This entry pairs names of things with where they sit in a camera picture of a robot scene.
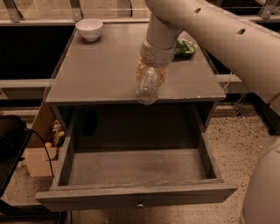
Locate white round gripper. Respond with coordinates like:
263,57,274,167
136,38,174,86

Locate clear plastic water bottle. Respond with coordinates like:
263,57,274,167
136,66,160,105

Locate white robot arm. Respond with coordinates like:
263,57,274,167
136,0,280,224

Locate grey open top drawer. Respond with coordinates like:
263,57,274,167
36,112,237,211

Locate green snack bag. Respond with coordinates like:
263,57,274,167
174,39,198,57

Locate grey wooden cabinet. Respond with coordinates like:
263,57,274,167
46,23,225,150

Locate white ceramic bowl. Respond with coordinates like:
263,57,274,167
75,18,103,41

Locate toys in cardboard box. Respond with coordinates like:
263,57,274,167
45,120,66,148

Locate cardboard box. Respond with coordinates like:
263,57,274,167
24,103,58,177

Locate black chair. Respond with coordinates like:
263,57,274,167
0,115,32,197

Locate metal frame rail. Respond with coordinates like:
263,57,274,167
216,73,249,94

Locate white cable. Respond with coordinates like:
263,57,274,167
222,71,233,91

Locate black cable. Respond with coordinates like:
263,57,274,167
25,128,56,179

